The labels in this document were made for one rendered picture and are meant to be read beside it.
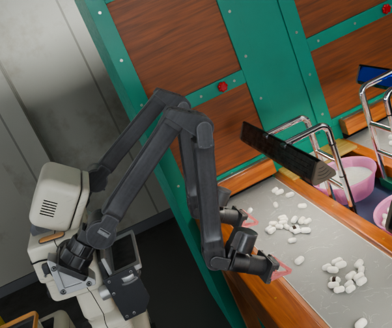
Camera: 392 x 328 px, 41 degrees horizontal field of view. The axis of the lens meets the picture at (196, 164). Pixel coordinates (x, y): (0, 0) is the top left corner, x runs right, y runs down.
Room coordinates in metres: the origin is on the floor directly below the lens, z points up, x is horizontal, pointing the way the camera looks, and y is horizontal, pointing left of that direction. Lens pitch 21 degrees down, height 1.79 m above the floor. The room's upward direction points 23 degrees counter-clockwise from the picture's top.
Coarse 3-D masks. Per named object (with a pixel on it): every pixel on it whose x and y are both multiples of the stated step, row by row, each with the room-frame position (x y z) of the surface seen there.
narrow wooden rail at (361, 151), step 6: (354, 150) 2.08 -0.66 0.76; (360, 150) 2.05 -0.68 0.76; (366, 150) 2.03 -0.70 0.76; (372, 150) 2.01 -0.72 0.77; (342, 156) 2.20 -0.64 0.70; (348, 156) 2.13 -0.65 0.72; (366, 156) 1.98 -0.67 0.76; (372, 156) 1.96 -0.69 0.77; (384, 156) 1.92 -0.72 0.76; (390, 162) 1.85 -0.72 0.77; (378, 168) 1.91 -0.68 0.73; (390, 168) 1.82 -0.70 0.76; (378, 174) 1.92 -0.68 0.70; (390, 174) 1.83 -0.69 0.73
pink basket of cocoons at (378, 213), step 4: (384, 200) 1.61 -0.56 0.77; (388, 200) 1.61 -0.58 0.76; (380, 204) 1.60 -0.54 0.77; (384, 204) 1.60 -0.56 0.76; (388, 204) 1.61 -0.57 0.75; (376, 208) 1.58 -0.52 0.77; (380, 208) 1.59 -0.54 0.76; (384, 208) 1.60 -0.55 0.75; (376, 212) 1.57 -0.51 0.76; (380, 212) 1.58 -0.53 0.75; (384, 212) 1.59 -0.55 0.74; (376, 216) 1.55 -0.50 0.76; (380, 216) 1.57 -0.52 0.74; (376, 220) 1.53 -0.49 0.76; (380, 220) 1.55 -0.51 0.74; (376, 224) 1.50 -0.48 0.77; (380, 224) 1.53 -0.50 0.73; (384, 228) 1.45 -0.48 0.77; (388, 232) 1.45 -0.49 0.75
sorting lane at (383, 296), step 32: (256, 192) 2.13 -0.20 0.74; (288, 192) 2.01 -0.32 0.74; (288, 224) 1.77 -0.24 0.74; (320, 224) 1.68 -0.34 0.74; (288, 256) 1.56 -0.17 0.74; (320, 256) 1.49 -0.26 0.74; (352, 256) 1.42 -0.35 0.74; (384, 256) 1.36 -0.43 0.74; (320, 288) 1.34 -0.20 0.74; (384, 288) 1.22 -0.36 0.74; (352, 320) 1.16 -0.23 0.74; (384, 320) 1.11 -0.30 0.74
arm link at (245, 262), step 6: (234, 252) 1.28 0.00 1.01; (234, 258) 1.27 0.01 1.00; (240, 258) 1.28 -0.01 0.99; (246, 258) 1.28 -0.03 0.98; (234, 264) 1.27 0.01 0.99; (240, 264) 1.27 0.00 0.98; (246, 264) 1.27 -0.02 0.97; (228, 270) 1.28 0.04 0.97; (234, 270) 1.27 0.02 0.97; (240, 270) 1.27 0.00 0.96; (246, 270) 1.27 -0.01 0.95
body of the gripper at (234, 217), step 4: (224, 208) 1.74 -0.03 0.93; (228, 208) 1.73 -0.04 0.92; (232, 208) 1.78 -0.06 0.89; (236, 208) 1.75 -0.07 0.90; (228, 212) 1.71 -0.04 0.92; (232, 212) 1.72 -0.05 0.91; (236, 212) 1.72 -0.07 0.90; (240, 212) 1.71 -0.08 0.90; (224, 216) 1.70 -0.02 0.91; (228, 216) 1.70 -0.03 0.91; (232, 216) 1.71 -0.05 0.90; (236, 216) 1.71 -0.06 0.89; (240, 216) 1.70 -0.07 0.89; (244, 216) 1.69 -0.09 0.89; (224, 220) 1.70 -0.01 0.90; (228, 220) 1.70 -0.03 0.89; (232, 220) 1.70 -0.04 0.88; (236, 220) 1.70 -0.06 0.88; (240, 220) 1.69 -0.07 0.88; (228, 224) 1.72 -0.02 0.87; (232, 224) 1.71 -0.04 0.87; (236, 224) 1.70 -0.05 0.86; (240, 224) 1.68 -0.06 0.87
